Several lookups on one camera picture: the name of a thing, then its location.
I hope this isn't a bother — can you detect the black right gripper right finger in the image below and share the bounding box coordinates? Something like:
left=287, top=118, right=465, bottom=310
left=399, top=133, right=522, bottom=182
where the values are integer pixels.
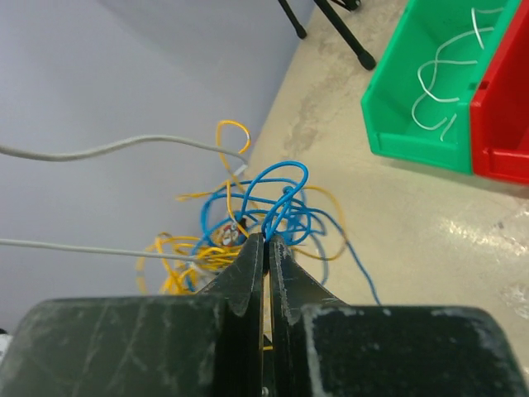
left=268, top=237, right=528, bottom=396

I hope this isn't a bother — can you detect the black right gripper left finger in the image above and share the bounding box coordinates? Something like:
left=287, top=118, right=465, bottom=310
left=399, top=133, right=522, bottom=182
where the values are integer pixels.
left=1, top=233, right=265, bottom=396

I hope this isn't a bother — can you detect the yellow wire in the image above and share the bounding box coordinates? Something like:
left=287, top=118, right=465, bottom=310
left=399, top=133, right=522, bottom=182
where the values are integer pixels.
left=135, top=119, right=347, bottom=352

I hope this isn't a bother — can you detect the white wire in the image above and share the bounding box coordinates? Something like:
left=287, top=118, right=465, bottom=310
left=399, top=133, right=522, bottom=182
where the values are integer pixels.
left=411, top=7, right=505, bottom=141

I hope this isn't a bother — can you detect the small black orange card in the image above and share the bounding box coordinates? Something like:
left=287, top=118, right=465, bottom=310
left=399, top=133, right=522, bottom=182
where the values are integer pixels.
left=216, top=218, right=246, bottom=247

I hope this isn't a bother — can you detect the left green plastic bin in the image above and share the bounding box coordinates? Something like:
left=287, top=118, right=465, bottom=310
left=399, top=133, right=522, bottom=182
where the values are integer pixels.
left=361, top=0, right=520, bottom=174

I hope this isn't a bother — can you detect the black music stand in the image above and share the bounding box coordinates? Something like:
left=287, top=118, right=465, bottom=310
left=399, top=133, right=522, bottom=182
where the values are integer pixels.
left=277, top=0, right=378, bottom=71

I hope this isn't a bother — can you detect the red plastic bin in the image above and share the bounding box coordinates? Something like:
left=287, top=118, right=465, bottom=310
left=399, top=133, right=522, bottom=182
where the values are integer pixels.
left=470, top=1, right=528, bottom=185

